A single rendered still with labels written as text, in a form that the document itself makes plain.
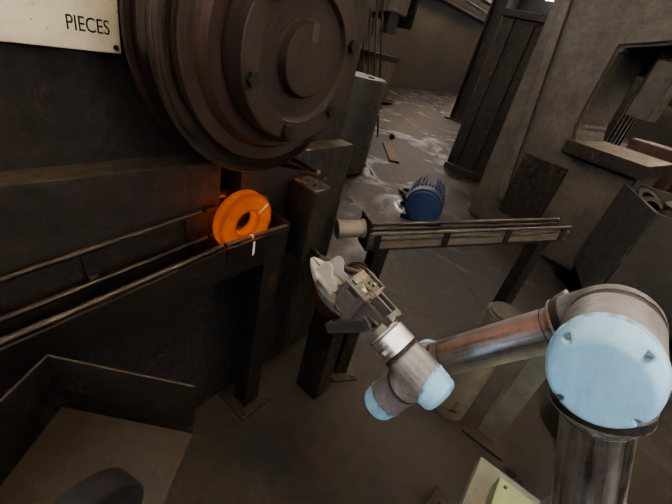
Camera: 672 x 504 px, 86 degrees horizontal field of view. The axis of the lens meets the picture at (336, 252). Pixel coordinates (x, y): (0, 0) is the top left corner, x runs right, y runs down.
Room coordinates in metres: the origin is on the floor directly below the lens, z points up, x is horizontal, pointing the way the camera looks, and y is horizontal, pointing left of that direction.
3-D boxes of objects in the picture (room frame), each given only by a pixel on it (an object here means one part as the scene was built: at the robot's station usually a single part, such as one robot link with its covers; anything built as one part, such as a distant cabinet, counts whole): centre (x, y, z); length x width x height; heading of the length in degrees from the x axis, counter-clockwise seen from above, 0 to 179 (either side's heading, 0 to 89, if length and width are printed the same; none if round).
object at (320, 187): (0.96, 0.12, 0.68); 0.11 x 0.08 x 0.24; 58
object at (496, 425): (0.94, -0.75, 0.31); 0.24 x 0.16 x 0.62; 148
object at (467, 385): (0.99, -0.60, 0.26); 0.12 x 0.12 x 0.52
